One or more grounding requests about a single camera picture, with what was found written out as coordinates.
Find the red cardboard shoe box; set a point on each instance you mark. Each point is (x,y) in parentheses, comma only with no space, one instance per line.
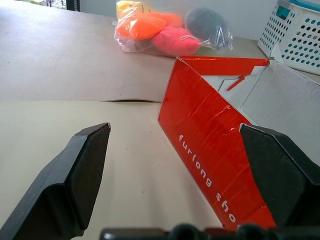
(200,112)

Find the white perforated plastic basket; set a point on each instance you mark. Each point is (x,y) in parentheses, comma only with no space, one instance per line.
(297,42)

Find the dark grey plush toy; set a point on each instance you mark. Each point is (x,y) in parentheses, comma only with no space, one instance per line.
(205,22)

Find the black background post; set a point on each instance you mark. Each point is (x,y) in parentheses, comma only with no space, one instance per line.
(73,5)

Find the yellow plush toy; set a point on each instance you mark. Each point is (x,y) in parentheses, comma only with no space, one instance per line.
(132,6)

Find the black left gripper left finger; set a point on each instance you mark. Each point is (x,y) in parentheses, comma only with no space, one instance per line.
(75,175)

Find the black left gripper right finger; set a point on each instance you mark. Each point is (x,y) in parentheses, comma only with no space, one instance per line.
(282,170)

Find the clear plastic bag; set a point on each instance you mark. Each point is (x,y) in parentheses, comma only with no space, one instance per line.
(130,40)

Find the orange plush toy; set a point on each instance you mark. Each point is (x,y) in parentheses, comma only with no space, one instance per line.
(147,25)

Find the pink plush toy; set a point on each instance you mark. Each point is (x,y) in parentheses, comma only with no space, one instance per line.
(175,40)

